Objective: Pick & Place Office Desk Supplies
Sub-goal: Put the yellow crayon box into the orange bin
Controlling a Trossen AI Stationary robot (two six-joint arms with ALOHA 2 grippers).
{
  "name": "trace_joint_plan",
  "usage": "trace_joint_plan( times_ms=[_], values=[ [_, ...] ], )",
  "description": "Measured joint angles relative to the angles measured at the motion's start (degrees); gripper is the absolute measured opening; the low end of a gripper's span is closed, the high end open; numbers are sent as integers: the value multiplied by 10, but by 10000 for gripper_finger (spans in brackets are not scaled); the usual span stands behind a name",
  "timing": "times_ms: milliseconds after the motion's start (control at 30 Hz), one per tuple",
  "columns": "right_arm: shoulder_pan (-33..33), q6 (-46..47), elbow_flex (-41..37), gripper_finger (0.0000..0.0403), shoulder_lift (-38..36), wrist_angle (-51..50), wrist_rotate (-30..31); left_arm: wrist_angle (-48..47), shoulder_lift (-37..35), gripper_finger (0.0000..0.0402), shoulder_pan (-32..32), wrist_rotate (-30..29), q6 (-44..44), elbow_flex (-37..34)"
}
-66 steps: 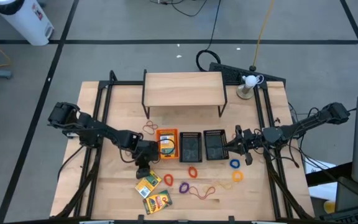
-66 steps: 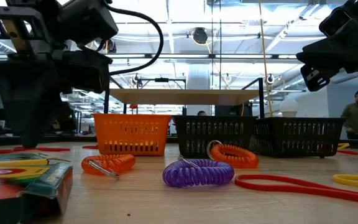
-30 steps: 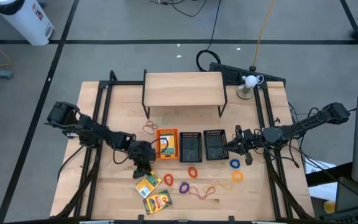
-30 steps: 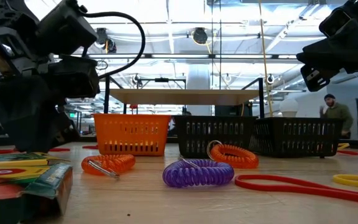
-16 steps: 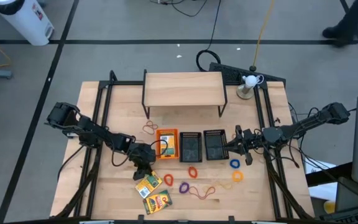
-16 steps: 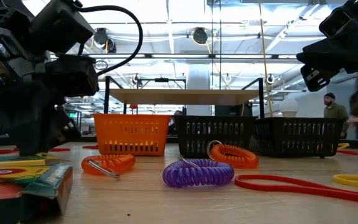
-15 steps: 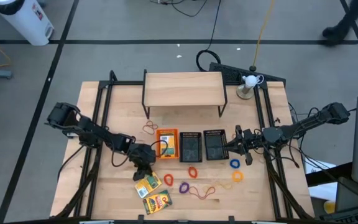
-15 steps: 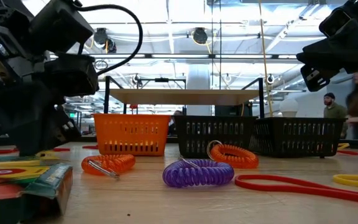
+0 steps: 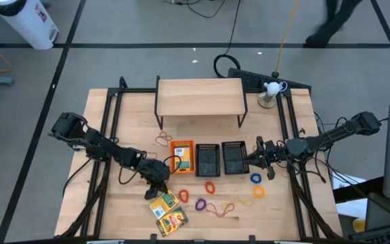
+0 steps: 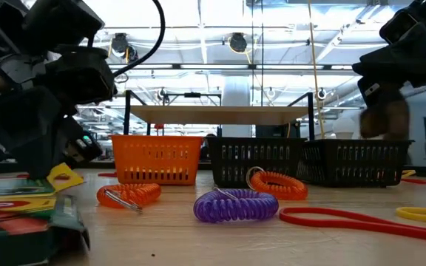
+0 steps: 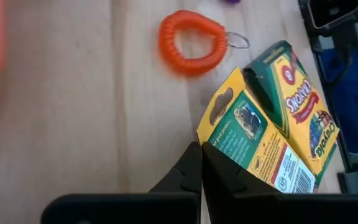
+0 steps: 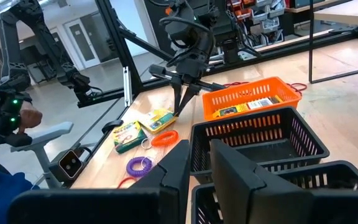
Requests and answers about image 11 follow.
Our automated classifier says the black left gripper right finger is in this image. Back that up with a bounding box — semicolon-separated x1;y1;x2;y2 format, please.
201;142;292;224

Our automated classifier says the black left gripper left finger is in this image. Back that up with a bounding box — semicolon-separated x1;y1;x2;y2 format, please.
149;141;203;196

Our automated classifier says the Crayola crayon box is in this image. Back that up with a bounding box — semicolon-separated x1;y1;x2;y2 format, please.
196;66;317;194
242;39;341;189

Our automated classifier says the orange coil wristband keychain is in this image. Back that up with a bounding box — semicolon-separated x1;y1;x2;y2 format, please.
158;9;251;78

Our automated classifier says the black table-level camera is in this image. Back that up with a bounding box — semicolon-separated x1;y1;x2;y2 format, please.
297;0;358;57

